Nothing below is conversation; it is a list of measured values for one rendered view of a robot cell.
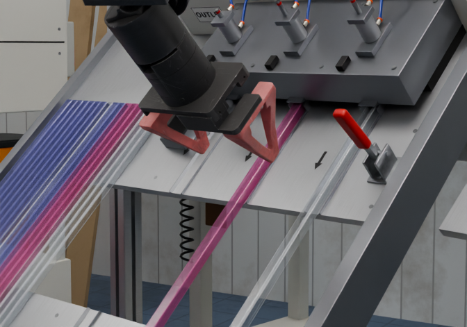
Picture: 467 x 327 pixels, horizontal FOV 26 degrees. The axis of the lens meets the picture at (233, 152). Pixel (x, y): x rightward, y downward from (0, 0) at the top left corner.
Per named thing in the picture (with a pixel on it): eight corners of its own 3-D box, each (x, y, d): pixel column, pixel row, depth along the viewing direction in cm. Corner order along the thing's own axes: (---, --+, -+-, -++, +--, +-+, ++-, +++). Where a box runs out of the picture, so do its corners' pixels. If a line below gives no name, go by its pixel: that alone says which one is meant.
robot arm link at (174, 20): (89, 23, 90) (139, 10, 87) (115, -26, 94) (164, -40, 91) (130, 78, 94) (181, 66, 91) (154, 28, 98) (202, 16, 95)
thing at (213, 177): (390, 250, 108) (370, 220, 105) (31, 189, 154) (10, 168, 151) (507, 38, 123) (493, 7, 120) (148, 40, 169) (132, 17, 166)
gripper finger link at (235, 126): (255, 128, 104) (210, 64, 98) (308, 134, 99) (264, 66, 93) (221, 179, 101) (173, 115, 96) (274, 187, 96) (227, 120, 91)
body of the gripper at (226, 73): (181, 72, 103) (142, 19, 98) (254, 76, 96) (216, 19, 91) (146, 119, 100) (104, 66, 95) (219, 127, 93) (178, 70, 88)
